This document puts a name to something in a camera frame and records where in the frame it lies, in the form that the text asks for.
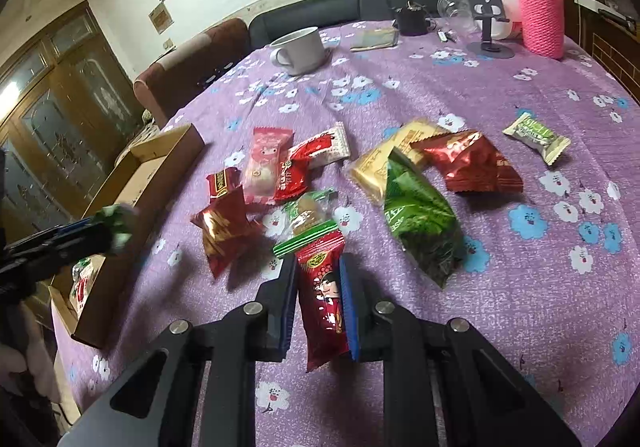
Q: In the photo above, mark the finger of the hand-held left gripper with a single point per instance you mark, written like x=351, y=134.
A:
x=65, y=234
x=45, y=272

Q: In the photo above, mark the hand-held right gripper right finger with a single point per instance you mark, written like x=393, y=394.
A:
x=350, y=312

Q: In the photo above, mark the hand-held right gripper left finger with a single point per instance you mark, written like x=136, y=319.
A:
x=286, y=307

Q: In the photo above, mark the red cartoon snack packet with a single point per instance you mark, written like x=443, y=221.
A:
x=322, y=302

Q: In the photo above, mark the green white candy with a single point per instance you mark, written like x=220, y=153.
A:
x=118, y=227

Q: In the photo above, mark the green striped clear snack packet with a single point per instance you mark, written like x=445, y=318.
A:
x=306, y=222

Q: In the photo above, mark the red gold snack packet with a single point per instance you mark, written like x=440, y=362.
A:
x=222, y=229

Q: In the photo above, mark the cardboard box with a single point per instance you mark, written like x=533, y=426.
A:
x=150, y=167

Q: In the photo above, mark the large green snack bag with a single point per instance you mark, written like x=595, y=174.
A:
x=420, y=222

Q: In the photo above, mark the plain red snack packet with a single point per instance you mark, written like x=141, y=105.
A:
x=295, y=174

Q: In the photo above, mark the small dark red candy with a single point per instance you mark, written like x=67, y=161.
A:
x=222, y=182

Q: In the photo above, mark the pink snack packet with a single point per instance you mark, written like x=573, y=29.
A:
x=262, y=167

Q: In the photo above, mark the white red label snack packet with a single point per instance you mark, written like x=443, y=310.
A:
x=325, y=144

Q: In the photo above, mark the dark red foil snack bag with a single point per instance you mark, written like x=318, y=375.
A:
x=475, y=162

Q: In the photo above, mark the green white small snack packet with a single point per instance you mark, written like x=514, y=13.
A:
x=537, y=138

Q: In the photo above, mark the person's left hand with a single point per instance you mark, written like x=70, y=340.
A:
x=37, y=357

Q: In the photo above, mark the wooden glass door cabinet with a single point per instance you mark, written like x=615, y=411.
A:
x=55, y=102

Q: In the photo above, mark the purple floral tablecloth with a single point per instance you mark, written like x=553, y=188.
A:
x=500, y=277

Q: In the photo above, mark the brown armchair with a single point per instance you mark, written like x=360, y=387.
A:
x=190, y=62

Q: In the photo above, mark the white mug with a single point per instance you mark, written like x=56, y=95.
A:
x=299, y=49

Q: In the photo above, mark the metal keys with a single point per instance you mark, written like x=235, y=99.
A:
x=445, y=35

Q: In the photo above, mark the small black container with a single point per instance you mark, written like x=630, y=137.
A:
x=412, y=21

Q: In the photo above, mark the black sofa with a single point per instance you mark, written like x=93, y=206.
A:
x=350, y=7

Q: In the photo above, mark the clear plastic bag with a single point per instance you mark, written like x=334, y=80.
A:
x=455, y=11

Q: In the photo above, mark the white bowl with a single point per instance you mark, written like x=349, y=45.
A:
x=510, y=19

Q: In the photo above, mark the dark grey phone stand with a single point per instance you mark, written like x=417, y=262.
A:
x=487, y=2

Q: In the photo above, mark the wooden display cabinet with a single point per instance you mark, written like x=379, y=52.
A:
x=600, y=2

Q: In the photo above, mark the small wall plaque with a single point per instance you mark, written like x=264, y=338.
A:
x=161, y=18

